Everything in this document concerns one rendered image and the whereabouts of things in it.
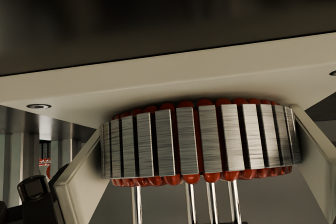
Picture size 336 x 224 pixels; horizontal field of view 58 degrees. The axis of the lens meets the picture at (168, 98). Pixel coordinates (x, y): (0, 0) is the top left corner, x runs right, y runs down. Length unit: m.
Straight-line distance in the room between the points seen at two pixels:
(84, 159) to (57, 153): 0.26
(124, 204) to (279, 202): 0.21
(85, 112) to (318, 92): 0.12
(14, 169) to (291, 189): 0.33
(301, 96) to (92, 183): 0.12
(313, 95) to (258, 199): 0.28
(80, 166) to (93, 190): 0.02
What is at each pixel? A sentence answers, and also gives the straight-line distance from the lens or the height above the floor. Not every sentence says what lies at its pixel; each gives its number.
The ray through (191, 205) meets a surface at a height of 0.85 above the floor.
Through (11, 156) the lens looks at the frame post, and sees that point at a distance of 0.34.
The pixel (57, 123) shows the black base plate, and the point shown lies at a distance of 0.28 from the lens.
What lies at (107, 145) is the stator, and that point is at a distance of 0.16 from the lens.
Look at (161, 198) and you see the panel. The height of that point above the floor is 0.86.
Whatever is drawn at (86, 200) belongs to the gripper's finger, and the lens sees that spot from 0.17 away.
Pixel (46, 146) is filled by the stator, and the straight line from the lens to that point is 0.61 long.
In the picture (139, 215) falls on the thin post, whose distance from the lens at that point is 0.27.
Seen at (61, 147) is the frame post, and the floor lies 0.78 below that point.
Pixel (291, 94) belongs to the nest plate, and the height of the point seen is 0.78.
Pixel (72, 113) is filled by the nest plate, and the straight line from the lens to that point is 0.16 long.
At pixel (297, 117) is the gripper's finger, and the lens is 0.18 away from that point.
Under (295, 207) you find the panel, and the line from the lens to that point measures 0.45.
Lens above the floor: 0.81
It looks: 12 degrees down
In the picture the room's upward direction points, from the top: 176 degrees clockwise
